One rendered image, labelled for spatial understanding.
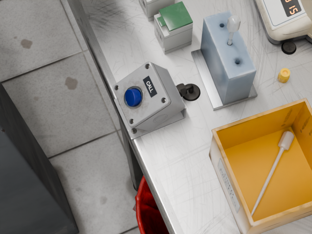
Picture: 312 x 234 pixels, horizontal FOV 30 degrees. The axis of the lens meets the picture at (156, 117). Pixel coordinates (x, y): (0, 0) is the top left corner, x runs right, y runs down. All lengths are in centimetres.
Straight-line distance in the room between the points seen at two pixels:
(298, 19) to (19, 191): 65
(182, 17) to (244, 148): 21
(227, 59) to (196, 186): 18
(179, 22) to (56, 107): 105
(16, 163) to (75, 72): 86
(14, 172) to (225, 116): 44
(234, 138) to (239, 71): 9
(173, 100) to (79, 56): 114
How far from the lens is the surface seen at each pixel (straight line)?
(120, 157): 177
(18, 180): 116
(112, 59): 91
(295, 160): 85
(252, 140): 85
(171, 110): 81
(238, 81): 80
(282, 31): 90
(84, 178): 176
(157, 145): 85
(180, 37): 88
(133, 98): 80
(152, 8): 91
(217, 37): 81
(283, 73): 89
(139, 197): 127
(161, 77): 81
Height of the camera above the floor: 168
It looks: 68 degrees down
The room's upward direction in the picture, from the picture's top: 3 degrees counter-clockwise
